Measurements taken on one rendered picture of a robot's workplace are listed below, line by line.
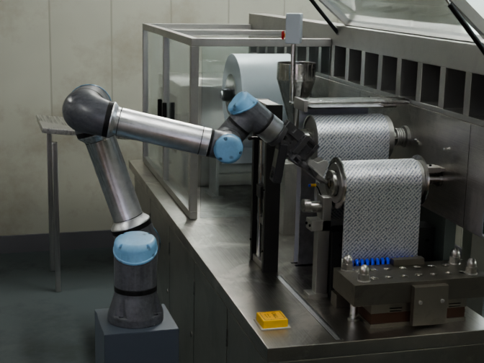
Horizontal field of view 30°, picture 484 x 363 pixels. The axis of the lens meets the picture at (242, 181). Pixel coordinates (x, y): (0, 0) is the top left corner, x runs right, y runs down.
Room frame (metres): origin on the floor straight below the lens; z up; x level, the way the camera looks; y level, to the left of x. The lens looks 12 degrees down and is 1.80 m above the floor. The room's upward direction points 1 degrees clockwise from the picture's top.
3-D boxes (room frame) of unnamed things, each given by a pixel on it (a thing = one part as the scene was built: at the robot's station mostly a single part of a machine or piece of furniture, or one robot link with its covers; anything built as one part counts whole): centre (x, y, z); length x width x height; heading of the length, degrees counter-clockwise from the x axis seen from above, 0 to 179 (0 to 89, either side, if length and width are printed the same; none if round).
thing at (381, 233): (2.51, -0.40, 1.09); 0.23 x 0.01 x 0.18; 105
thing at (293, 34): (3.08, -0.16, 1.66); 0.07 x 0.07 x 0.10; 80
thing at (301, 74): (3.26, -0.19, 1.50); 0.14 x 0.14 x 0.06
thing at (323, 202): (2.56, -0.22, 1.05); 0.06 x 0.05 x 0.31; 105
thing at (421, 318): (2.32, -0.51, 0.97); 0.10 x 0.03 x 0.11; 105
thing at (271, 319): (2.32, -0.09, 0.91); 0.07 x 0.07 x 0.02; 15
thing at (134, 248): (2.35, 0.28, 1.07); 0.13 x 0.12 x 0.14; 3
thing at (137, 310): (2.34, 0.28, 0.95); 0.15 x 0.15 x 0.10
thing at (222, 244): (3.45, -0.06, 0.88); 2.52 x 0.66 x 0.04; 15
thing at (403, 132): (2.85, -0.49, 1.34); 0.07 x 0.07 x 0.07; 15
